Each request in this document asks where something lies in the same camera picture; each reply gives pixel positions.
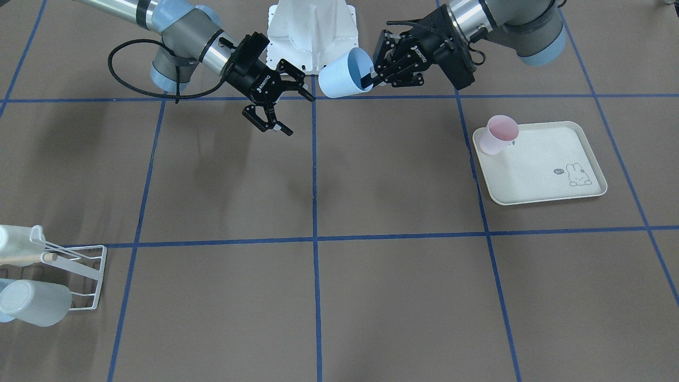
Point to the pale cream plastic cup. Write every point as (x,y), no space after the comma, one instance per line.
(22,246)

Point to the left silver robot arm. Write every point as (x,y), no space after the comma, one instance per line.
(532,29)

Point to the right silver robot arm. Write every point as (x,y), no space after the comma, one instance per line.
(191,35)

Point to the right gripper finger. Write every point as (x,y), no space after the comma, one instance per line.
(292,79)
(270,122)

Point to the cream plastic tray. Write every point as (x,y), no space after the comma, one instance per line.
(547,162)

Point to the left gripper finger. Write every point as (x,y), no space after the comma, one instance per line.
(382,56)
(412,77)

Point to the grey plastic cup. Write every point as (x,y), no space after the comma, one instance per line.
(36,302)

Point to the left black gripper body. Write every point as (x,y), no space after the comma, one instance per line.
(423,46)

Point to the pink plastic cup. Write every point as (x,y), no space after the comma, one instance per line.
(498,134)

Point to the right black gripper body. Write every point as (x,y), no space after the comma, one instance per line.
(255,76)

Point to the blue plastic cup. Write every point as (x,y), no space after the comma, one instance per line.
(343,77)

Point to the white wire cup rack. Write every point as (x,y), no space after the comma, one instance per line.
(88,261)

